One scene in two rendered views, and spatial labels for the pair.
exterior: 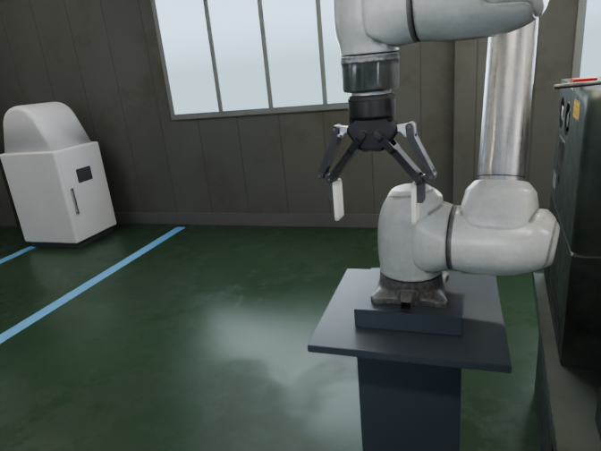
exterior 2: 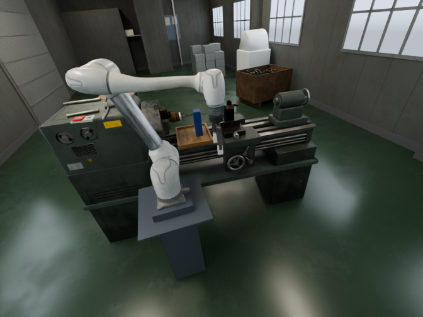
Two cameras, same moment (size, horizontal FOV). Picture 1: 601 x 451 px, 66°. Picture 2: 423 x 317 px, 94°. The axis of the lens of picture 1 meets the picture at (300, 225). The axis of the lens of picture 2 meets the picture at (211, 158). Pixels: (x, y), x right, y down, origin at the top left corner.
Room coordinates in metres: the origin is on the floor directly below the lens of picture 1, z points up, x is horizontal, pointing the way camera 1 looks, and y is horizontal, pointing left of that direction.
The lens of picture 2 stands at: (1.33, 0.66, 1.71)
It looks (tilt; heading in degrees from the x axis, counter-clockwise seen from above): 35 degrees down; 237
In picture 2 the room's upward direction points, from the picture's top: 6 degrees counter-clockwise
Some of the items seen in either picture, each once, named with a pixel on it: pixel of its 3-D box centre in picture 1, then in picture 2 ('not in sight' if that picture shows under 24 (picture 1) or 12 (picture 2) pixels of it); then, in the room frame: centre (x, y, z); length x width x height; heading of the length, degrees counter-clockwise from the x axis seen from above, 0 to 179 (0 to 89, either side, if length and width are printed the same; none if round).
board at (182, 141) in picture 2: not in sight; (193, 134); (0.59, -0.74, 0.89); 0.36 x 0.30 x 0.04; 66
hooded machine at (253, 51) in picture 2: not in sight; (252, 60); (-3.05, -3.52, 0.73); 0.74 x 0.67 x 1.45; 70
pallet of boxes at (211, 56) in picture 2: not in sight; (207, 61); (-3.17, -5.86, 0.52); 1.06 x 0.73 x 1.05; 161
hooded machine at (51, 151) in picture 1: (58, 174); not in sight; (4.35, 2.23, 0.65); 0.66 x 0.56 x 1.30; 70
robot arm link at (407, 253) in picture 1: (414, 228); (165, 176); (1.07, -0.28, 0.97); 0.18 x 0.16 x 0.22; 60
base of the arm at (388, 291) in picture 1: (410, 282); (172, 192); (1.05, -0.26, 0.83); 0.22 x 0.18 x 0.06; 160
